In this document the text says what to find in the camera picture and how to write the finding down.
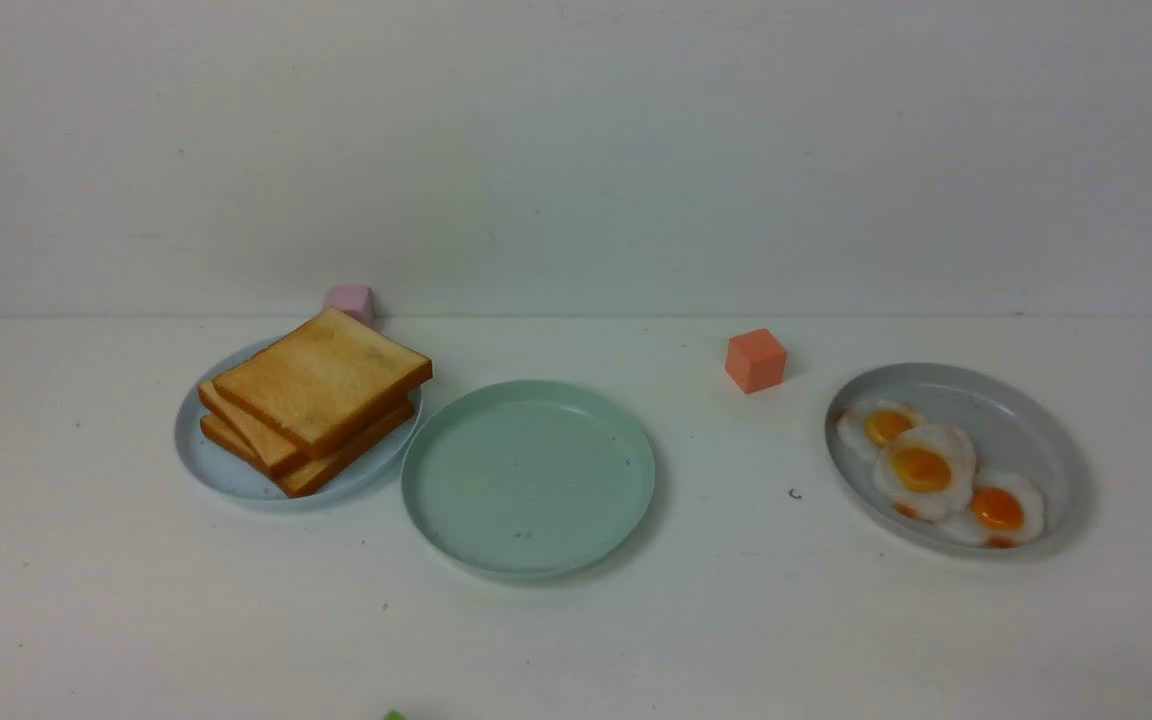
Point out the toast slice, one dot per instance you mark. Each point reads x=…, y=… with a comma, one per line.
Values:
x=222, y=461
x=325, y=382
x=290, y=468

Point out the fried egg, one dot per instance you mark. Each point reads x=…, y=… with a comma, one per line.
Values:
x=1006, y=511
x=868, y=426
x=927, y=473

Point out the mint green centre plate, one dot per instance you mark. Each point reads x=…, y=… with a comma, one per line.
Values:
x=529, y=480

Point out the orange cube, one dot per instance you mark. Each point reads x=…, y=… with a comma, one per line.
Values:
x=756, y=360

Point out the pink cube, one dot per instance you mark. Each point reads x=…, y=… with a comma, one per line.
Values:
x=356, y=300

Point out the light blue bread plate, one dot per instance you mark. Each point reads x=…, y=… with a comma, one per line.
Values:
x=216, y=457

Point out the grey egg plate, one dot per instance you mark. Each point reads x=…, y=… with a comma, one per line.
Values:
x=1014, y=431

